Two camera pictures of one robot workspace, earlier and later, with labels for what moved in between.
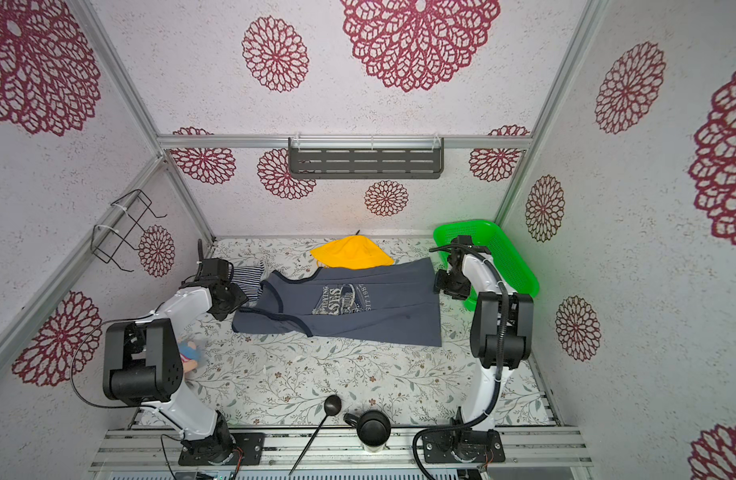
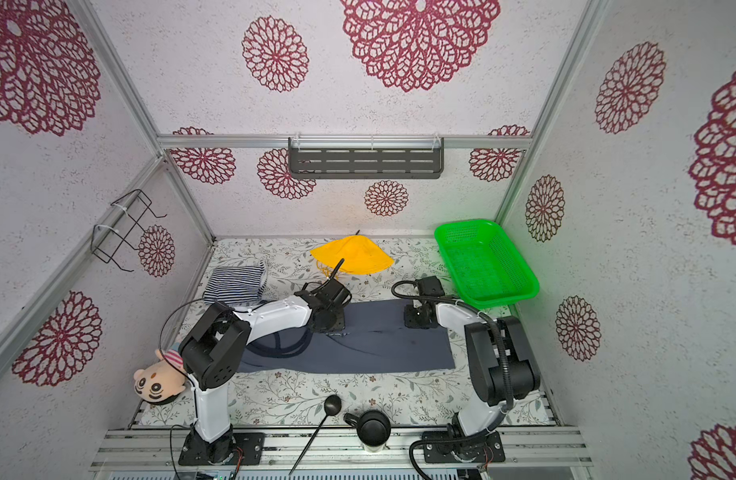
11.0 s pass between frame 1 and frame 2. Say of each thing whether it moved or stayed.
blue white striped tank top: stayed
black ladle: stayed
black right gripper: moved
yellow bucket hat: stayed
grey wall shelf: stayed
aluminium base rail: stayed
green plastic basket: stayed
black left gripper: moved
